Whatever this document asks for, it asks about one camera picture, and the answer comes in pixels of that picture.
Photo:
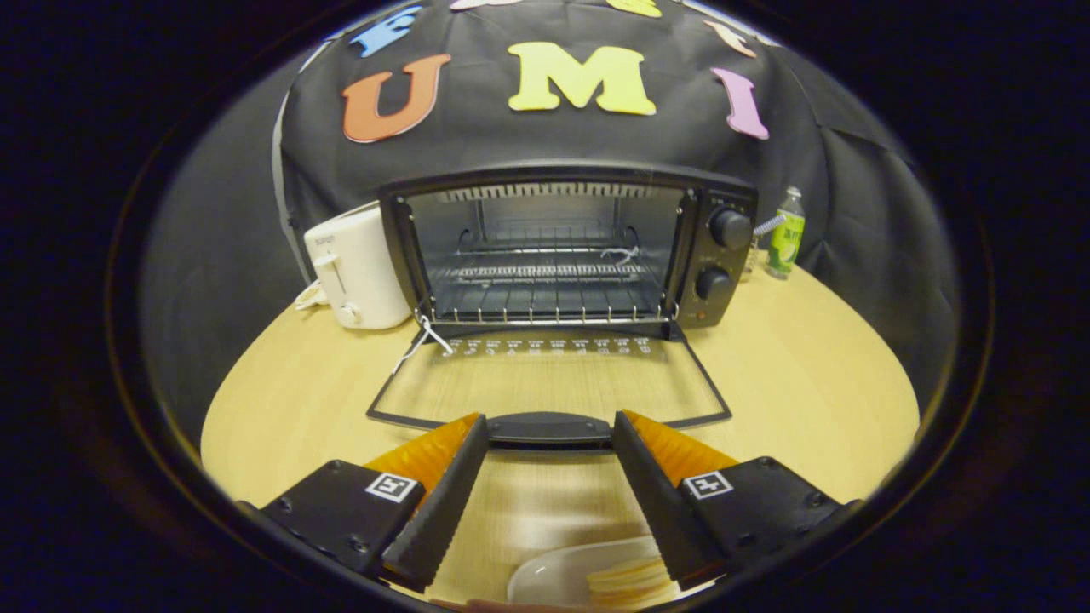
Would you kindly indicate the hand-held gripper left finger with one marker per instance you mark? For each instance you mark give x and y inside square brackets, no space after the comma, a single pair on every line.
[443,502]

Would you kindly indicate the green label drink bottle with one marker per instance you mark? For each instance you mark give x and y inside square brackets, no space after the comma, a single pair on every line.
[786,238]

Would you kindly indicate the white plate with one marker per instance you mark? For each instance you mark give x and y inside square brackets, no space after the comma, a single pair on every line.
[549,575]

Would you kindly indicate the ridged yellow bread roll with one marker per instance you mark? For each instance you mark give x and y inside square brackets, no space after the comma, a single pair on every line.
[626,581]

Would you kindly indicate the black toaster oven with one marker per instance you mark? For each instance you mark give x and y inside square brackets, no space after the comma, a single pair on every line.
[724,255]

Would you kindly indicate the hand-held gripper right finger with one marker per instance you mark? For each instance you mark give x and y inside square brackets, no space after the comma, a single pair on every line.
[656,502]

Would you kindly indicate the blue white checked stick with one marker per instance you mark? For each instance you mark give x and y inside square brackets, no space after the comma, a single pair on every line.
[769,225]

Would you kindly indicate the white pop-up toaster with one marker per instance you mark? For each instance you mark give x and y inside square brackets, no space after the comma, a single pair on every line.
[362,264]

